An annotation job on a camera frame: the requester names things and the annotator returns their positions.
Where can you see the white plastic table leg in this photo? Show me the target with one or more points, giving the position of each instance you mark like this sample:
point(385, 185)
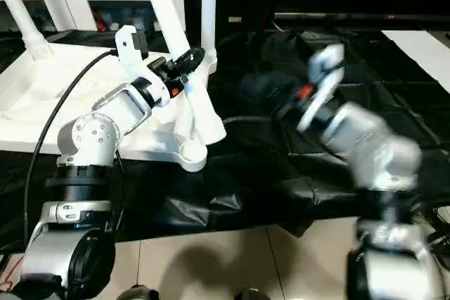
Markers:
point(165, 8)
point(208, 8)
point(21, 15)

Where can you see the white plastic table top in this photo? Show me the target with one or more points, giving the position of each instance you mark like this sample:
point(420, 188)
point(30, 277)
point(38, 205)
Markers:
point(52, 78)

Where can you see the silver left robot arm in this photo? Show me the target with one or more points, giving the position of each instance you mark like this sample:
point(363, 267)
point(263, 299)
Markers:
point(95, 131)

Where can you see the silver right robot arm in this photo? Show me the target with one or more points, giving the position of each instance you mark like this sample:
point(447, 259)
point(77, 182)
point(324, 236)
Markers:
point(372, 145)

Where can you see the tan tape piece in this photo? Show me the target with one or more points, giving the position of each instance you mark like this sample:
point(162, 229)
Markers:
point(233, 19)

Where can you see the red bottle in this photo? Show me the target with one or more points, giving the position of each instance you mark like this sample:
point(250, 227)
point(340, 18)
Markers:
point(102, 22)

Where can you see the black plastic sheet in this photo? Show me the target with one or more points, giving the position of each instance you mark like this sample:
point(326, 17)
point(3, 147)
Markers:
point(246, 180)

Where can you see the long black pole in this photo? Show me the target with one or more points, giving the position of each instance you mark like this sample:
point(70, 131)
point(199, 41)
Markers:
point(351, 16)

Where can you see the white flat board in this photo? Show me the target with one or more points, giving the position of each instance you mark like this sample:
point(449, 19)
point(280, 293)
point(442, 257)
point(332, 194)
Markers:
point(418, 50)

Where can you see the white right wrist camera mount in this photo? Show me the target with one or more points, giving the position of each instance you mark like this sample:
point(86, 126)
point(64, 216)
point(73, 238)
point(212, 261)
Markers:
point(327, 82)

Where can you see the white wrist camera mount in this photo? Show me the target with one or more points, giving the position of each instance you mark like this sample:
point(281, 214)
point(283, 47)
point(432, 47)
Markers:
point(128, 54)
point(327, 82)

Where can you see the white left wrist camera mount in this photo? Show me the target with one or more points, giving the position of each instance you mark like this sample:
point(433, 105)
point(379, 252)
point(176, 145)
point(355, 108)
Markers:
point(128, 54)

